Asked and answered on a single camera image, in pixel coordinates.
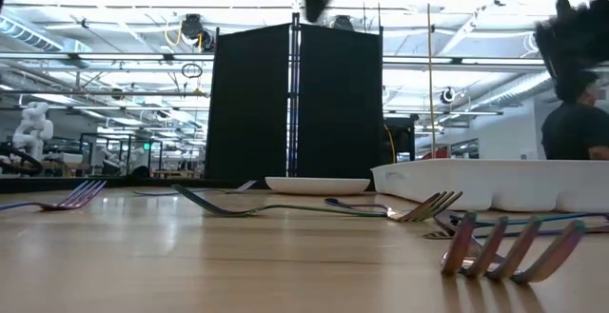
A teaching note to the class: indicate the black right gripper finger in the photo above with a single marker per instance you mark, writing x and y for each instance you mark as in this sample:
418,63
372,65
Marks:
566,89

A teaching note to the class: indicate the person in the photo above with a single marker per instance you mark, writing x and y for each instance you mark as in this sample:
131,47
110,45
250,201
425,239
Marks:
571,132

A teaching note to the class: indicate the white cutlery tray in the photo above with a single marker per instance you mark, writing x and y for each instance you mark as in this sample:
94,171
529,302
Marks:
499,184

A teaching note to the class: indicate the black partition panel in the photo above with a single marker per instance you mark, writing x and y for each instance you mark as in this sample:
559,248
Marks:
247,113
340,113

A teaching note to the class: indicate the thin brass pole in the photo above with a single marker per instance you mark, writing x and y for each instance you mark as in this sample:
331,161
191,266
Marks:
430,65

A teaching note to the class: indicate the red background object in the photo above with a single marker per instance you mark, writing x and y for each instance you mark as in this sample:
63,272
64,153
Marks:
440,153

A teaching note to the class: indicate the black equipment rack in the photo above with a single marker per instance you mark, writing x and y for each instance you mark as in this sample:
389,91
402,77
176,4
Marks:
402,137

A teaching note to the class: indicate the white plate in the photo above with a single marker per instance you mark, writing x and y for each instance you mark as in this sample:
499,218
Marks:
323,185

